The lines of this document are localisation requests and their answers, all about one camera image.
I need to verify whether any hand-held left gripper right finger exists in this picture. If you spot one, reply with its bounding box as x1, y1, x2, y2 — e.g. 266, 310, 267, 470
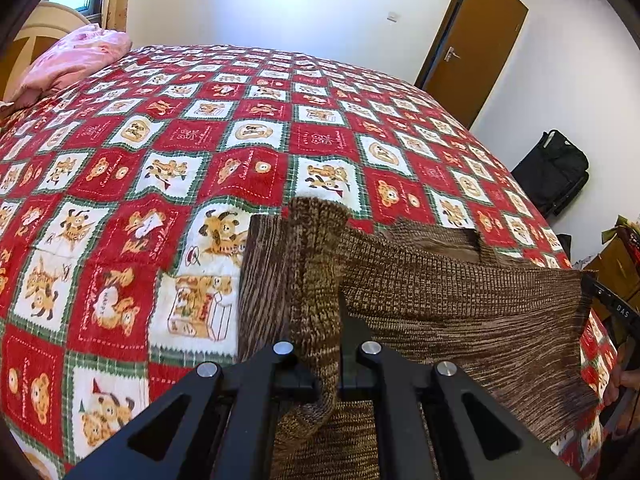
337, 292, 583, 480

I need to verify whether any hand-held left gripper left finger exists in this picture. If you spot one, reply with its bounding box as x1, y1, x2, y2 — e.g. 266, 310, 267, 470
62, 341, 321, 480

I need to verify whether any brown knitted sweater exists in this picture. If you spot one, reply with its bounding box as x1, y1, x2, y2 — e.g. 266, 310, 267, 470
235, 196, 601, 480

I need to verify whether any pile of colourful clothes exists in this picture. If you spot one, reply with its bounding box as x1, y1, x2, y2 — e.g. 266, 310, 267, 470
602, 215, 640, 256

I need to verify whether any person's right hand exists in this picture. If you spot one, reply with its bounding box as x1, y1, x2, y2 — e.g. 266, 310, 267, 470
602, 367, 640, 406

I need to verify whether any brown wooden dresser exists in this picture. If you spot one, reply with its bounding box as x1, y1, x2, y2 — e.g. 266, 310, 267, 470
582, 225, 640, 311

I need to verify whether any black bag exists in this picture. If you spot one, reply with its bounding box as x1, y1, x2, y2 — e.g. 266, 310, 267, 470
554, 233, 573, 267

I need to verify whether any red printed quilt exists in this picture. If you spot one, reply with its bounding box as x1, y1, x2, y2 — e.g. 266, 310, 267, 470
0, 44, 621, 480

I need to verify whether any brown wooden door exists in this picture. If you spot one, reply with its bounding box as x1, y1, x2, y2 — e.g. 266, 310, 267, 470
414, 0, 529, 130

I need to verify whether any pink pillow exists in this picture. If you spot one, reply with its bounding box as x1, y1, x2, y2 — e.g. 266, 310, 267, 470
5, 24, 133, 111

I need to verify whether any cream wooden headboard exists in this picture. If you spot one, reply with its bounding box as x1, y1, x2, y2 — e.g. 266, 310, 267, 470
0, 1, 91, 101

